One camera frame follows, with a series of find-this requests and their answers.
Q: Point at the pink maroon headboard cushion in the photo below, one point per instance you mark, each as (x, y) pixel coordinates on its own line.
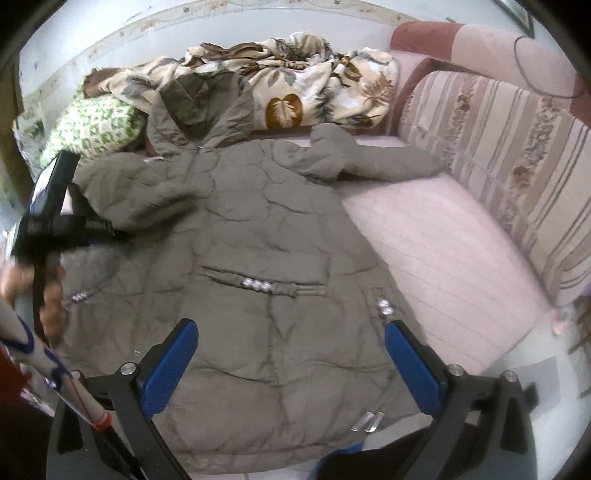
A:
(501, 55)

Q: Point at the pink quilted mattress cover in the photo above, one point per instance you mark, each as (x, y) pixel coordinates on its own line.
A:
(470, 291)

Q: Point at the green white patterned pillow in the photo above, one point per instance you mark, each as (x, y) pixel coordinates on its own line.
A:
(93, 127)

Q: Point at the person's left hand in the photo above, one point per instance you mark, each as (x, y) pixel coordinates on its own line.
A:
(17, 279)

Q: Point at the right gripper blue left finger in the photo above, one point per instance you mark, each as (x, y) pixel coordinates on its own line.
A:
(143, 389)

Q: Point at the olive quilted hooded jacket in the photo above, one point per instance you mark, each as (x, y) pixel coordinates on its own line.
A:
(248, 238)

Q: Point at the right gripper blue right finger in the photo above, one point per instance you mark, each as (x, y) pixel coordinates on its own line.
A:
(445, 397)

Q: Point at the leaf print fleece blanket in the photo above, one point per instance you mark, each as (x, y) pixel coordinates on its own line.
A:
(296, 82)

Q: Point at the striped floral bolster cushion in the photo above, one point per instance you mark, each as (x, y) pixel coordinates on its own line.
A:
(526, 160)

